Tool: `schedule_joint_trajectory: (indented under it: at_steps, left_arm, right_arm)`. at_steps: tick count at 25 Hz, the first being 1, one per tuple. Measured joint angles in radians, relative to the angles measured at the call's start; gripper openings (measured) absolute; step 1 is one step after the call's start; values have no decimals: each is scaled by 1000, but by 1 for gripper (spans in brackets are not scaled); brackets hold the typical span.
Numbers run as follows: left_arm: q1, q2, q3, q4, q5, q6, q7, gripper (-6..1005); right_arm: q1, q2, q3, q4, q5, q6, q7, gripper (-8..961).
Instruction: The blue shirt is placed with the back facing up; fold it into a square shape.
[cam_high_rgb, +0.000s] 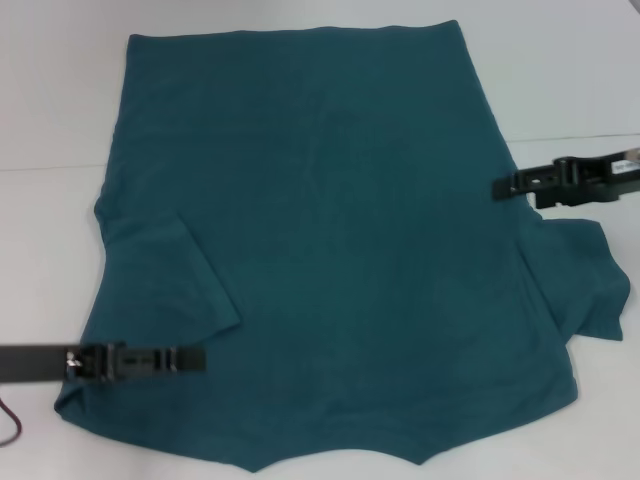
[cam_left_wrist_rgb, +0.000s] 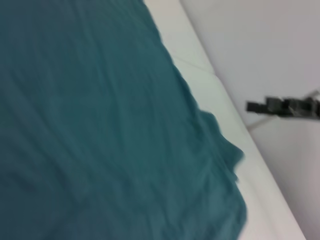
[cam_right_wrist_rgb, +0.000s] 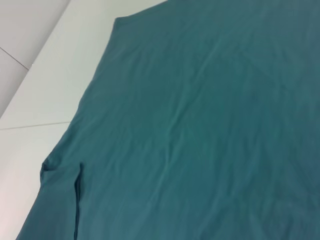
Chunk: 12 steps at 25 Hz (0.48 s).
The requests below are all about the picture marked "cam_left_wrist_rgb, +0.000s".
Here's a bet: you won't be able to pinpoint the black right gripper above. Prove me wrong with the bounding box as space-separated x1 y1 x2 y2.
245 95 320 120

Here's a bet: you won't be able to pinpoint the teal blue t-shirt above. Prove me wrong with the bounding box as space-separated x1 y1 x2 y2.
0 0 249 240

